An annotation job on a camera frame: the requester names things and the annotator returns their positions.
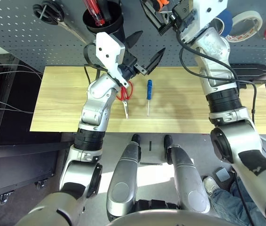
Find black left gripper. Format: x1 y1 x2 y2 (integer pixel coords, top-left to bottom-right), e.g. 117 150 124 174
120 31 166 80

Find blue tape roll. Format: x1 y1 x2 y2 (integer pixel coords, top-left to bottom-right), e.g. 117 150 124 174
216 9 234 38

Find silver robot leg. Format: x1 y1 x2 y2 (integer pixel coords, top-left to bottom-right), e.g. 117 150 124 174
106 134 141 222
164 134 211 214

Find metal peg hook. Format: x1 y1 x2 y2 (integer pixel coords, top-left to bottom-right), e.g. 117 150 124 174
248 18 259 32

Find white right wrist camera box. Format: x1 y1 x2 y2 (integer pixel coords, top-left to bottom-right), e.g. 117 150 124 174
189 0 229 32

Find red clear handled screwdriver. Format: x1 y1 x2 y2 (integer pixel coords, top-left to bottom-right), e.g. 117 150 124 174
83 0 105 26

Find black wheeled cabinet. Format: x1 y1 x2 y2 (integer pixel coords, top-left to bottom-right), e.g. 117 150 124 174
0 54 77 208

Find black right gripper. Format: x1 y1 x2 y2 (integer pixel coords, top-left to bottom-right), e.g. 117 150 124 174
140 0 196 36

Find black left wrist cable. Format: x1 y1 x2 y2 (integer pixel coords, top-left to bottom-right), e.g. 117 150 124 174
83 41 110 85

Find grey pegboard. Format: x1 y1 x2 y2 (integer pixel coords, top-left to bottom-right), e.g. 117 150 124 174
0 0 266 69

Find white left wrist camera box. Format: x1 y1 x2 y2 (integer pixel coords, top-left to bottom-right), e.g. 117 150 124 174
94 32 129 88

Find black tool cup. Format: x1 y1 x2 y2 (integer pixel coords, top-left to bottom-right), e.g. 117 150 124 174
82 0 126 45

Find white tape roll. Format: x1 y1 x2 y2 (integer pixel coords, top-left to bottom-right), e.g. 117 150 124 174
224 10 263 43

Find silver right robot leg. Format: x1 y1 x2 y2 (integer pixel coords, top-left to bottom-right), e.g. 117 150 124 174
164 134 211 214

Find blue handled screwdriver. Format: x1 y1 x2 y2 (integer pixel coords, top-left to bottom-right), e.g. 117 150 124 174
146 79 153 117

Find black tool case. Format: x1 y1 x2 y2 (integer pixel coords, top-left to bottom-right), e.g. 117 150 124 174
230 63 266 89

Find black handled scissors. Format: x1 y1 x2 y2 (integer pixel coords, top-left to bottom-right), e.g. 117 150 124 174
32 0 86 44

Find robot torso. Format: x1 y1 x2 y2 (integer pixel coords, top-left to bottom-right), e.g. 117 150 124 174
104 199 237 226

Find red handled scissors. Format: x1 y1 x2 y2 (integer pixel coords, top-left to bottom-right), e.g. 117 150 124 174
116 80 134 120

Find grey foot pedal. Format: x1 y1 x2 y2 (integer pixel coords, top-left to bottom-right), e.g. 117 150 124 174
216 167 230 182

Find white sneaker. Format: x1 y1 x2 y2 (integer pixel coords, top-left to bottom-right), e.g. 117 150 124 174
203 176 221 196

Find silver left robot leg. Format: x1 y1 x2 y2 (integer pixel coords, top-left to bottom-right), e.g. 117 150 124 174
106 134 141 222

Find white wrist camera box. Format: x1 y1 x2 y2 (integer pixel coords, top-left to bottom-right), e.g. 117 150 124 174
94 32 129 88
189 0 229 32

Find orange black pliers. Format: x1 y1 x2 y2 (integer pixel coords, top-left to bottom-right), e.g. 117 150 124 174
151 0 171 12

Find white cable bundle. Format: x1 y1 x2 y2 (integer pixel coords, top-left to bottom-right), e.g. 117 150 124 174
0 56 44 115

